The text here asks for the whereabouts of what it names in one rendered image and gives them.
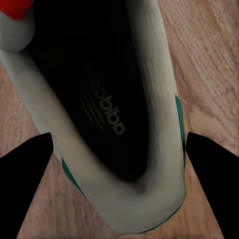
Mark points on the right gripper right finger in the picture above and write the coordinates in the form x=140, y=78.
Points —
x=218, y=172

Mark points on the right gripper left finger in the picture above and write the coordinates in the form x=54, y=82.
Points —
x=21, y=171

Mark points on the gym shoe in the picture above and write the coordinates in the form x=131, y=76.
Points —
x=98, y=76

